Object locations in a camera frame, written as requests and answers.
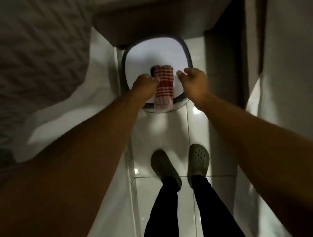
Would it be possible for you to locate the white bed sheet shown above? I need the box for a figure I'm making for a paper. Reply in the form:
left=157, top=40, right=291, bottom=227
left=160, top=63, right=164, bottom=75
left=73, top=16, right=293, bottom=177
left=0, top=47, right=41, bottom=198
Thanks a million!
left=15, top=26, right=137, bottom=237

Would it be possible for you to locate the person's black trouser leg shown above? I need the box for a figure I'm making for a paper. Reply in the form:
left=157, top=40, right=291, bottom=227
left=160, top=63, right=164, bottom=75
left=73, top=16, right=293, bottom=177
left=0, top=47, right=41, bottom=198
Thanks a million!
left=191, top=175, right=246, bottom=237
left=144, top=176, right=179, bottom=237

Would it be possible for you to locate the red white checked cloth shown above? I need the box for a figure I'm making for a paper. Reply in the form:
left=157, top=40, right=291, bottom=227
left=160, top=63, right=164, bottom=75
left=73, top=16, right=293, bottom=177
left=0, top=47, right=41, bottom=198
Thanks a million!
left=153, top=65, right=175, bottom=110

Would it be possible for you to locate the person's left black trouser leg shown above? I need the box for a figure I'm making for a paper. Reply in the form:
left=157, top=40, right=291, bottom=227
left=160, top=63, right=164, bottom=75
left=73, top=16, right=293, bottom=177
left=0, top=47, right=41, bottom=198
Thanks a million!
left=144, top=176, right=179, bottom=237

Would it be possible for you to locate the person's left forearm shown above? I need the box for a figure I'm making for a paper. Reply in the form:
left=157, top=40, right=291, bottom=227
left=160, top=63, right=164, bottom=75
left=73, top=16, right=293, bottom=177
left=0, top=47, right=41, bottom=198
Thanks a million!
left=0, top=91, right=152, bottom=237

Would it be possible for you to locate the person's right black trouser leg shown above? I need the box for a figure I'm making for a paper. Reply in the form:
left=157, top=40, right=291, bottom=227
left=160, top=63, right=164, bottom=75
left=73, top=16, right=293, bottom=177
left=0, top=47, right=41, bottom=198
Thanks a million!
left=191, top=175, right=246, bottom=237

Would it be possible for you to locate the person's left grey clog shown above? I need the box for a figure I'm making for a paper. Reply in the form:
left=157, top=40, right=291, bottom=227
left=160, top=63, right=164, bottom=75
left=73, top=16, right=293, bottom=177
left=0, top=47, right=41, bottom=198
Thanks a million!
left=150, top=149, right=182, bottom=192

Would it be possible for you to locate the white hanging cloth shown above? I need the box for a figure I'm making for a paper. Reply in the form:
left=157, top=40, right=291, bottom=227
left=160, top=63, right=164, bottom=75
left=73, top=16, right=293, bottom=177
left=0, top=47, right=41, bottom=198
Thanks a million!
left=246, top=0, right=313, bottom=237

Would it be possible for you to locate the white laundry basket dark rim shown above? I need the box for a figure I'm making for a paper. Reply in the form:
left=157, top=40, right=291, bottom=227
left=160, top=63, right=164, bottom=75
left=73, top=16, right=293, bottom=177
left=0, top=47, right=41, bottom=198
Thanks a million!
left=121, top=36, right=194, bottom=114

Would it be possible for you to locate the person's right forearm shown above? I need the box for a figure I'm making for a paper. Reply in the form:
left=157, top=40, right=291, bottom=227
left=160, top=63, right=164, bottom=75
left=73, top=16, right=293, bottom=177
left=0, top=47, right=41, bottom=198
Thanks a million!
left=194, top=94, right=313, bottom=237

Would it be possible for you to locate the person's right grey clog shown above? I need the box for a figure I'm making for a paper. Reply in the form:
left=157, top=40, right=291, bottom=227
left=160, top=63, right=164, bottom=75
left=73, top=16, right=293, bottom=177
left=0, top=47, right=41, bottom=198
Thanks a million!
left=187, top=144, right=210, bottom=188

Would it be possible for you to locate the grey quilted bed cover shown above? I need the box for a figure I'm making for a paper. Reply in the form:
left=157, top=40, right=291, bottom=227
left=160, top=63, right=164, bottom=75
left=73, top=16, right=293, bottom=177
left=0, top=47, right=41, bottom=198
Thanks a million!
left=0, top=0, right=92, bottom=157

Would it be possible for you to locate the person's left hand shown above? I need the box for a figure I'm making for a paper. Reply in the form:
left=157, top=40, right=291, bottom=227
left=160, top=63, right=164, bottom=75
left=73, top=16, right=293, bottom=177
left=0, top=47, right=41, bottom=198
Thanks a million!
left=131, top=73, right=161, bottom=101

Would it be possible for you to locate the person's right hand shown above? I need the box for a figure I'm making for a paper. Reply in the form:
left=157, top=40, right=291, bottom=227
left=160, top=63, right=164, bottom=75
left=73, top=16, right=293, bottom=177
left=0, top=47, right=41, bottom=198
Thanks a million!
left=176, top=68, right=211, bottom=110

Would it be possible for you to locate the person's grey clog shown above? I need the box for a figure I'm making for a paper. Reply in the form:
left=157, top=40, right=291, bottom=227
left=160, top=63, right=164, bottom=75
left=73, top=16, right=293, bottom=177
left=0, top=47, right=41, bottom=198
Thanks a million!
left=187, top=144, right=210, bottom=188
left=150, top=149, right=182, bottom=192

